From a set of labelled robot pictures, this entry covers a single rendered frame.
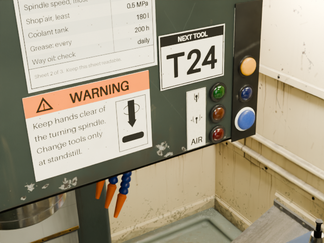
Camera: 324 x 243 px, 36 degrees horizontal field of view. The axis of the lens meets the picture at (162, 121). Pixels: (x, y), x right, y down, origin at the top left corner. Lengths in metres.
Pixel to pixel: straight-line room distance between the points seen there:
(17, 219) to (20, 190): 0.18
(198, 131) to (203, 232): 1.57
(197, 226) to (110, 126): 1.68
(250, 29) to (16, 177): 0.35
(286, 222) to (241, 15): 1.31
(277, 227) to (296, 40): 0.68
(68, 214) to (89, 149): 0.85
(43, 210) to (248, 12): 0.41
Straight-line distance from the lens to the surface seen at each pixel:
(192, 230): 2.24
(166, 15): 0.60
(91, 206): 1.51
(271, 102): 1.80
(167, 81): 0.62
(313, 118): 1.67
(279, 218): 1.91
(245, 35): 0.68
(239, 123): 0.71
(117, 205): 0.87
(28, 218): 0.78
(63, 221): 1.45
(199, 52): 0.64
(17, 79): 0.54
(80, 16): 0.55
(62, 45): 0.55
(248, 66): 0.68
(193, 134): 0.67
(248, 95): 0.70
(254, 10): 0.68
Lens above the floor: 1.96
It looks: 25 degrees down
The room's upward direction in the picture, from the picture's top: 2 degrees counter-clockwise
